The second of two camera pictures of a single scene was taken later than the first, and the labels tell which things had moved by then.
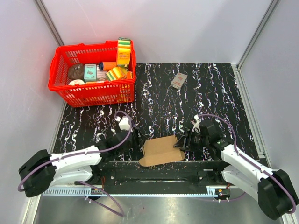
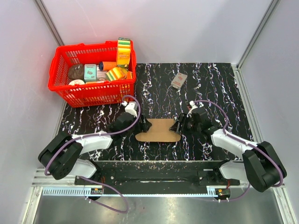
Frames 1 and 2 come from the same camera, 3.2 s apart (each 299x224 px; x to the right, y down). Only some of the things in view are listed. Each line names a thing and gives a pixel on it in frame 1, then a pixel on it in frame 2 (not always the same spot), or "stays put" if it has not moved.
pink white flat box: x=101 y=74 stays put
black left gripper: x=138 y=141 to x=144 y=126
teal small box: x=90 y=72 stays put
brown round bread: x=76 y=71 stays put
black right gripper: x=182 y=143 to x=182 y=119
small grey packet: x=179 y=80 stays put
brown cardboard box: x=160 y=150 to x=160 y=131
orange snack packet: x=129 y=74 stays put
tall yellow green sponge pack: x=124 y=52 stays put
